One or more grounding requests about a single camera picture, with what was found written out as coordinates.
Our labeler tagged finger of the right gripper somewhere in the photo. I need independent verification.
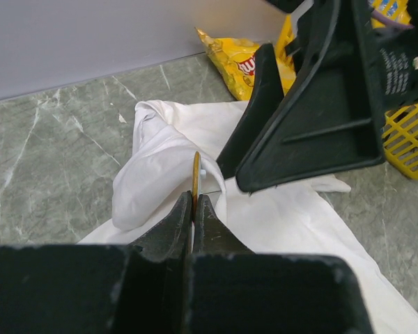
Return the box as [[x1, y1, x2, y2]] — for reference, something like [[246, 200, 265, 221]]
[[217, 43, 284, 180]]

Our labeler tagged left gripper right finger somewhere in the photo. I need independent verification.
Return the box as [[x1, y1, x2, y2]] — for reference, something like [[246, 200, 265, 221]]
[[192, 194, 254, 254]]

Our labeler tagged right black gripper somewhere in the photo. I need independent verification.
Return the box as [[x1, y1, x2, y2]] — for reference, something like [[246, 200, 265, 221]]
[[235, 1, 418, 192]]

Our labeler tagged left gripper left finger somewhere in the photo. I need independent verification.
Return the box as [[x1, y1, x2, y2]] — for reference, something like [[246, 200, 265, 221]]
[[130, 191, 192, 261]]

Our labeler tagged white t-shirt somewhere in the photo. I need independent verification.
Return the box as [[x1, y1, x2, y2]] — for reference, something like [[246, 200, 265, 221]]
[[83, 100, 418, 333]]

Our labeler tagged yellow Lays chips bag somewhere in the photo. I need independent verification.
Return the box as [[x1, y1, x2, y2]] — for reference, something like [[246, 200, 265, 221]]
[[196, 21, 296, 101]]

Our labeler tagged yellow plastic basket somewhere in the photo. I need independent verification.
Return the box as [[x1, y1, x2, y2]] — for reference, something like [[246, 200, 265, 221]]
[[273, 13, 418, 182]]

